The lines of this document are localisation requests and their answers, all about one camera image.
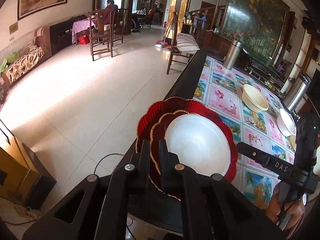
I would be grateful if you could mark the wooden chair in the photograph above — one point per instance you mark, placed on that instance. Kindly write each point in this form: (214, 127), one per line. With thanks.
(175, 60)
(120, 27)
(100, 37)

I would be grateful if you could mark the red bag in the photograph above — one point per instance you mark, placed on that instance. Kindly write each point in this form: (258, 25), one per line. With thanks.
(83, 40)

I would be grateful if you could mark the striped cushion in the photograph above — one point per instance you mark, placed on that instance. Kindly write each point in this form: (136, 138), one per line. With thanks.
(187, 42)

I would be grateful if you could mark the metal dustpan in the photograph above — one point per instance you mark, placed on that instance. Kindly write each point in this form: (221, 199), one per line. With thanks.
(160, 45)

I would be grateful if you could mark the slim steel thermos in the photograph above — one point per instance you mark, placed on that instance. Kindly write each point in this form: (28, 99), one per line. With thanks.
(232, 55)

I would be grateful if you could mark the large red scalloped plate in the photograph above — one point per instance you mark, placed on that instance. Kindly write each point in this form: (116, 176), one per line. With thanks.
(155, 110)

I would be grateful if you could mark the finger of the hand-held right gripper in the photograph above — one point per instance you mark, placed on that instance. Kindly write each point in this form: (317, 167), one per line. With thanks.
(265, 161)

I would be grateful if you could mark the wooden sideboard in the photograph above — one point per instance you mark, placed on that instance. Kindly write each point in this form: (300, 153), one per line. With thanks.
(215, 42)

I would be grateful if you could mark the cream ribbed plastic bowl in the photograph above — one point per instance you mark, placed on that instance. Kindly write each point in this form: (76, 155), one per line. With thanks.
(255, 100)

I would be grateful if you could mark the white deep bowl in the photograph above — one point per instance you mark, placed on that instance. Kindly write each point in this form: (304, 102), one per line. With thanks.
(286, 123)

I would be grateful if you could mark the small wall plaque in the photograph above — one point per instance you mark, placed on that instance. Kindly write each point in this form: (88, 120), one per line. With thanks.
(13, 28)

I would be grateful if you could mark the glass coffee table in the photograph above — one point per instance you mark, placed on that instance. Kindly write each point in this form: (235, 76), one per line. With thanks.
(262, 67)

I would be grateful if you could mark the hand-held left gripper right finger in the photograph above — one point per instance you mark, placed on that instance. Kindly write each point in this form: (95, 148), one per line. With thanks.
(166, 170)

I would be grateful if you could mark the person's right hand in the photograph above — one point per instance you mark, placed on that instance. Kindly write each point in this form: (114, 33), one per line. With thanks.
(273, 205)

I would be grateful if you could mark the dark wooden table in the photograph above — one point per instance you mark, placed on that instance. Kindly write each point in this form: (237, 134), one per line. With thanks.
(185, 75)

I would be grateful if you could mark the pink table cover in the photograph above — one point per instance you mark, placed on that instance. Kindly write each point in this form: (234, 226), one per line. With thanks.
(82, 27)

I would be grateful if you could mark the fruit print tablecloth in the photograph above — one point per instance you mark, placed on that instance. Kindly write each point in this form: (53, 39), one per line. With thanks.
(225, 100)

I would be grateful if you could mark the green cloth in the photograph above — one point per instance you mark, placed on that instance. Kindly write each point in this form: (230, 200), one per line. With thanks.
(8, 61)

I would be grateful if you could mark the dark low cabinet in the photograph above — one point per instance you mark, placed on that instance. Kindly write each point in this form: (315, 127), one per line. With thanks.
(65, 35)

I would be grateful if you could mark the brown cardboard box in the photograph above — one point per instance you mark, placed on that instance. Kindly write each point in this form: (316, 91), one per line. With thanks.
(15, 170)

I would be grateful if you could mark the white shallow bowl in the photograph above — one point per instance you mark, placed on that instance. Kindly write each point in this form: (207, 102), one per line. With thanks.
(200, 142)

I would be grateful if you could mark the sofa with leaf print throw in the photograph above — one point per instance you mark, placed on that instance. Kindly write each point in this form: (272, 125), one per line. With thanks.
(25, 60)

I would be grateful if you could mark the floral wall mural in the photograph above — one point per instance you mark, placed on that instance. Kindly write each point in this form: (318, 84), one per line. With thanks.
(255, 17)

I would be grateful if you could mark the large steel kettle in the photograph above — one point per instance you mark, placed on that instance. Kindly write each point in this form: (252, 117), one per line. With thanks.
(296, 92)

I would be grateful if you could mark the small cream bowl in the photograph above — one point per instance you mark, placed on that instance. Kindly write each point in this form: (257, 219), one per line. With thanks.
(293, 143)

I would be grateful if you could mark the broom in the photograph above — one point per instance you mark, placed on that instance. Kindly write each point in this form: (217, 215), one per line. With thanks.
(168, 30)

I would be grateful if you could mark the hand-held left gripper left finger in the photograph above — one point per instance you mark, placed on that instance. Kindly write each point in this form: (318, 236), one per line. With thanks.
(143, 165)

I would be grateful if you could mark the small red gold-rimmed plate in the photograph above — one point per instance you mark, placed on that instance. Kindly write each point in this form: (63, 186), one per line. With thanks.
(162, 122)

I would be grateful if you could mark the framed landscape painting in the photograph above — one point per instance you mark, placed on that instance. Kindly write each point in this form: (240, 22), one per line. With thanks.
(42, 0)

